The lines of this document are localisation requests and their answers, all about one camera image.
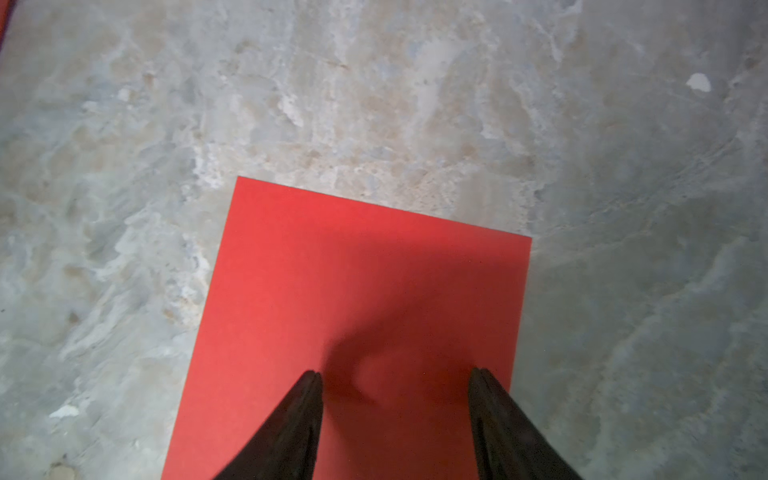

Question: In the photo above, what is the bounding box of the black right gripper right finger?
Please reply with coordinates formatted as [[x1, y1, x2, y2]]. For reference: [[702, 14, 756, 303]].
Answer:
[[468, 368, 581, 480]]

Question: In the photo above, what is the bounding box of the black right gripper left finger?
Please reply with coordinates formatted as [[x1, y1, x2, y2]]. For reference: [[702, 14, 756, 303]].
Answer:
[[215, 370, 324, 480]]

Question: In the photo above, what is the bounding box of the red square paper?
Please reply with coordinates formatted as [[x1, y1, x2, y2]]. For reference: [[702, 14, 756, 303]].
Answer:
[[0, 0, 15, 44], [163, 177, 532, 479]]

